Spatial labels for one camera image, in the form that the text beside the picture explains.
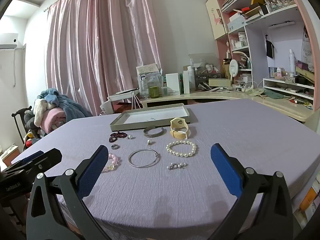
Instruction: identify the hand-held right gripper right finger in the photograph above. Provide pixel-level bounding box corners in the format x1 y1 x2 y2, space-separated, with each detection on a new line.
207 144 300 240

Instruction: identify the white pearl bracelet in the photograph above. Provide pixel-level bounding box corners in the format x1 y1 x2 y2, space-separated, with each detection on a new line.
166 140 197 158

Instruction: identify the clear bag of packets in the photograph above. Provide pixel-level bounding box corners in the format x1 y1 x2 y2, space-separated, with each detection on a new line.
136 64 163 99

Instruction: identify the white gooseneck lamp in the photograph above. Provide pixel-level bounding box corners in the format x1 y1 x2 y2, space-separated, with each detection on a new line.
232 51 254 90

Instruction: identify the white desk organizer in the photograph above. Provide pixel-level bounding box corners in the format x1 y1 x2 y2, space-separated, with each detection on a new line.
262 78 316 108

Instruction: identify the dark red bead bracelet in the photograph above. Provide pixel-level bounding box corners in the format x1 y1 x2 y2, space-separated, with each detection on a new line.
109 131 127 142

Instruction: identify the pile of clothes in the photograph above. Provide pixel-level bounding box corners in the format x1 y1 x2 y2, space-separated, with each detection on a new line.
24 88 93 137

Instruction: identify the white air conditioner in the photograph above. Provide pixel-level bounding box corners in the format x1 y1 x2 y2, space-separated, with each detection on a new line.
0 32 27 50

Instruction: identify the pink bead bracelet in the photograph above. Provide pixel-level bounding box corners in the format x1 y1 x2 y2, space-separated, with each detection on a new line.
101 153 121 173

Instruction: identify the black hanging pouch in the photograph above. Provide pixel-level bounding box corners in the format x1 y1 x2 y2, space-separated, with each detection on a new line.
265 34 275 60

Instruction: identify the white folding stand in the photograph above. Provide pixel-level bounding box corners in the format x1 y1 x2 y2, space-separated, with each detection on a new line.
100 87 141 116

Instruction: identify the white square box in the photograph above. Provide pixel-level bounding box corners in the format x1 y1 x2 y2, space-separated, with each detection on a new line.
165 73 181 96

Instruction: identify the beige curved desk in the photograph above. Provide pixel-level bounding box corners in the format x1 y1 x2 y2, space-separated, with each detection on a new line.
139 87 314 126

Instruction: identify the silver cuff bracelet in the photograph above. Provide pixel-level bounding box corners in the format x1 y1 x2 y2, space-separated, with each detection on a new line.
143 126 165 137

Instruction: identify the pale green hand fan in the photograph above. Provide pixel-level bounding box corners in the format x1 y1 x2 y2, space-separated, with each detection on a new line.
247 87 265 97

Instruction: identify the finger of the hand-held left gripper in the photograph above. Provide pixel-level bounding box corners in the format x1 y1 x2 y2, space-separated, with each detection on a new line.
11 151 45 167
5 148 62 178

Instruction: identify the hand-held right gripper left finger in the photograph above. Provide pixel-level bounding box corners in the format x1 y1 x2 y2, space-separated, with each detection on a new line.
26 145 118 240

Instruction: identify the black chair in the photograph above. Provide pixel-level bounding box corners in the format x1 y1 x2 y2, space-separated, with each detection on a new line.
11 106 33 142

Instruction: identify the clear acrylic organizer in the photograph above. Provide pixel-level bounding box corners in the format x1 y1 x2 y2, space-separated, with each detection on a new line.
188 53 223 90

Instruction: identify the grey cardboard tray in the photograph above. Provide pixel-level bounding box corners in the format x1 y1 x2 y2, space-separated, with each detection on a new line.
110 103 198 132

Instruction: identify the cream wrist watch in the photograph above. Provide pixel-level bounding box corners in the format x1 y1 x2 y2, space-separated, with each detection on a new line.
170 117 191 139

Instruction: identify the beige flat box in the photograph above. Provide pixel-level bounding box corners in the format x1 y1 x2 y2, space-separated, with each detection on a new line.
208 78 232 88

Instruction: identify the thin silver bangle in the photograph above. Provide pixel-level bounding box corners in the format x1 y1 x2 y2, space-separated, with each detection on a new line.
128 149 161 168

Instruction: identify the pink curtain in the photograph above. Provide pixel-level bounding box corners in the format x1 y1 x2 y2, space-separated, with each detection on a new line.
44 0 163 117

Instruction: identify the white lotion bottle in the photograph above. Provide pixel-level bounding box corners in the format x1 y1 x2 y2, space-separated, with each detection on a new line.
187 66 196 94

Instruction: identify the dark green cloth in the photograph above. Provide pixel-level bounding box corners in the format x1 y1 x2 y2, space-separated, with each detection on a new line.
263 90 284 99

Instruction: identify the pink and white bookshelf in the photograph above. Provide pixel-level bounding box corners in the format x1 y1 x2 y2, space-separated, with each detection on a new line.
205 0 320 107

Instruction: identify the tall white box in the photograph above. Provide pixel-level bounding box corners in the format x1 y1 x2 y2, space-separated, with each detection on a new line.
182 70 189 94

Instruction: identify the round white mirror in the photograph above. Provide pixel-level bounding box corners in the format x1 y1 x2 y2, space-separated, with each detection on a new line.
228 59 241 86

